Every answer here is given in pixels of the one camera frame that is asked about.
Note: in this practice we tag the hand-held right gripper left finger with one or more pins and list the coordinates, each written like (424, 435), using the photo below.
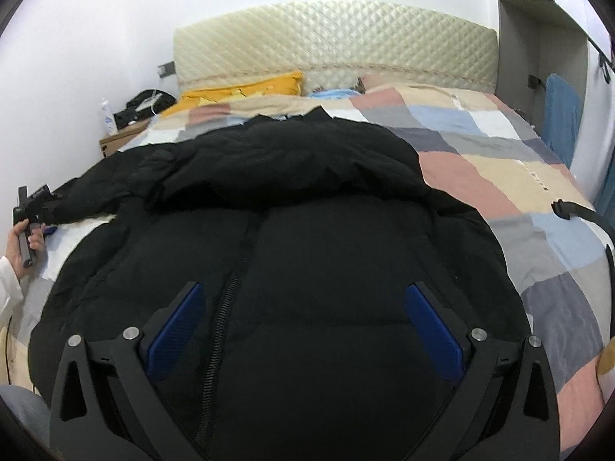
(175, 331)

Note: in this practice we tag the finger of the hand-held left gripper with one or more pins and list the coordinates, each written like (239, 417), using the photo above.
(50, 229)

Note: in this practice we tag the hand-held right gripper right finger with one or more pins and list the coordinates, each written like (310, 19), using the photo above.
(435, 331)

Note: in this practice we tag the black puffer jacket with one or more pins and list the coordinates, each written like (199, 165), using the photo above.
(307, 230)

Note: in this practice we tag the person's left forearm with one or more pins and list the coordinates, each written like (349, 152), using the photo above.
(8, 288)

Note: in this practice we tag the person's left hand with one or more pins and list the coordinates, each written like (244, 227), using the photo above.
(21, 254)

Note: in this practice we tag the wooden nightstand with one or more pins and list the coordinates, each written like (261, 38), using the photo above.
(122, 137)

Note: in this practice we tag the white bottle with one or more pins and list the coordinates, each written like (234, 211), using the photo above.
(108, 117)

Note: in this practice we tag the black bag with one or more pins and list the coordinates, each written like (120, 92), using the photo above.
(144, 105)

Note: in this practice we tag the person's grey trouser leg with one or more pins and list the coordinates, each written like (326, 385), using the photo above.
(24, 418)

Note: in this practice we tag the patchwork checked blanket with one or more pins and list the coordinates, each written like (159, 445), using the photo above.
(499, 163)

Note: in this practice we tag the yellow pillow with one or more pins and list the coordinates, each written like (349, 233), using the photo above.
(245, 90)

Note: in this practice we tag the blue hanging towel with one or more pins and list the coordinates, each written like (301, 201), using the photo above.
(562, 115)

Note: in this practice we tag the light blue cloth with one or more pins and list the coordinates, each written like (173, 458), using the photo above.
(336, 93)

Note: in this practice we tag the cream quilted headboard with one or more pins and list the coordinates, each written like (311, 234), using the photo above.
(336, 43)

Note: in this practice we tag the grey wardrobe shelf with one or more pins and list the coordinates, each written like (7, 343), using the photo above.
(533, 19)

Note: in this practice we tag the grey wall socket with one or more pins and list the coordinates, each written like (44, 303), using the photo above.
(166, 69)

